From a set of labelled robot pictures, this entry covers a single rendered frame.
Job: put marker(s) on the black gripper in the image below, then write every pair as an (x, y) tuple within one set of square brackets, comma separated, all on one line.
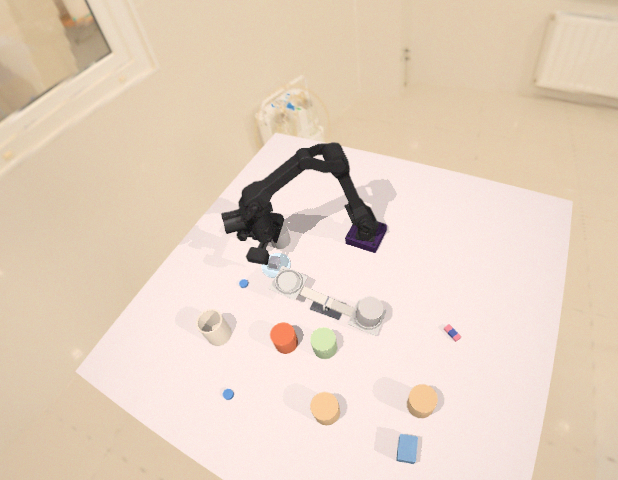
[(260, 255)]

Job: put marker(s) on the pink eraser with blue sleeve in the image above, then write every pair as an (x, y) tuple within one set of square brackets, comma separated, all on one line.
[(452, 332)]

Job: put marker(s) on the light blue block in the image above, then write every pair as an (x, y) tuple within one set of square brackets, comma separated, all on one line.
[(406, 448)]

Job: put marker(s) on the reddish-brown cylinder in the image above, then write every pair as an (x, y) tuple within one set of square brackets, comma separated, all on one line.
[(284, 337)]

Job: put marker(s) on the tan cylinder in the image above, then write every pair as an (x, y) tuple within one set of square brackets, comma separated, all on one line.
[(325, 408), (422, 401)]

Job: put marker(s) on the sage green cylinder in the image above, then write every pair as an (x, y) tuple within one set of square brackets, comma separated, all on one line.
[(324, 343)]

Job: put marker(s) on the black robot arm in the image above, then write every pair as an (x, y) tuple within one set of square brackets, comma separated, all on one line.
[(255, 202)]

